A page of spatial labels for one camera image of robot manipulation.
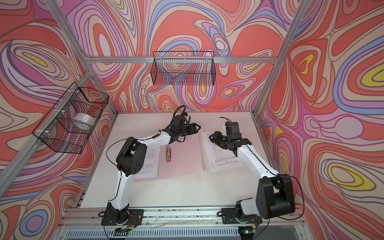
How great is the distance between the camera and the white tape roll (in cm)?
72

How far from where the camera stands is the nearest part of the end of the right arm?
0.62 meters

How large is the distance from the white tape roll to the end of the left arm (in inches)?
14.5

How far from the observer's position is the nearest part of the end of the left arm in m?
0.80

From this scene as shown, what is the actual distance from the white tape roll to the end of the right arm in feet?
2.06

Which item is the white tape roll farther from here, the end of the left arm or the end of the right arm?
the end of the right arm

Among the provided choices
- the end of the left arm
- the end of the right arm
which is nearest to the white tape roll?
the end of the left arm
